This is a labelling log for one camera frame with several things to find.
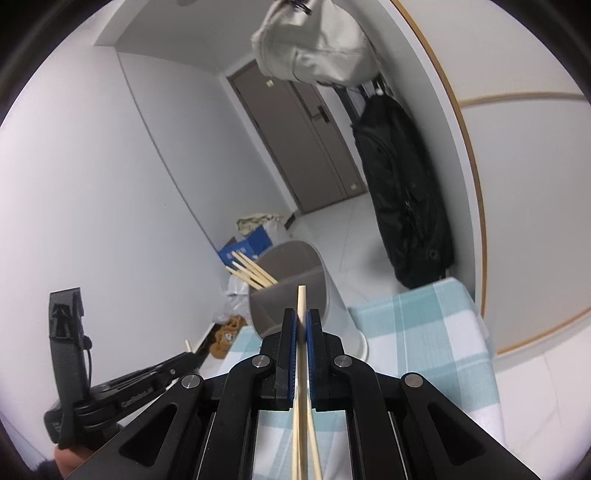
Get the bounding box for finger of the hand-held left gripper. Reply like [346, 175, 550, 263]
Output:
[92, 352, 202, 394]

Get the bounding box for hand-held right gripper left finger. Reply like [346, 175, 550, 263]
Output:
[65, 308, 297, 480]

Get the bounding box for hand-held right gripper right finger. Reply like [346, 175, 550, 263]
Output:
[307, 308, 543, 480]

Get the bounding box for grey chopstick holder cup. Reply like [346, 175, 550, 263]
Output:
[248, 240, 370, 366]

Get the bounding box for person's left hand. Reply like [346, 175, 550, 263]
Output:
[54, 447, 100, 479]

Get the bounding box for brown plush slippers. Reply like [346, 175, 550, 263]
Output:
[210, 316, 244, 359]

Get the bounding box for white plastic bag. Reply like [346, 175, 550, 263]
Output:
[212, 274, 253, 329]

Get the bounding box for checkered teal tablecloth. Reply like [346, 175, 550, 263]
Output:
[198, 277, 505, 480]

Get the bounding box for blue cardboard box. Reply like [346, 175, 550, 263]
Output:
[217, 225, 274, 274]

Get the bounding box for white sack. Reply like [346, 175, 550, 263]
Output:
[237, 212, 297, 250]

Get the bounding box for black jacket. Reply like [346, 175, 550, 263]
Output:
[351, 95, 455, 291]

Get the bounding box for brown door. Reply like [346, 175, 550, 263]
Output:
[228, 58, 368, 214]

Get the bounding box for beige fabric bag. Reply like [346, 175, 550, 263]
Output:
[250, 0, 376, 87]

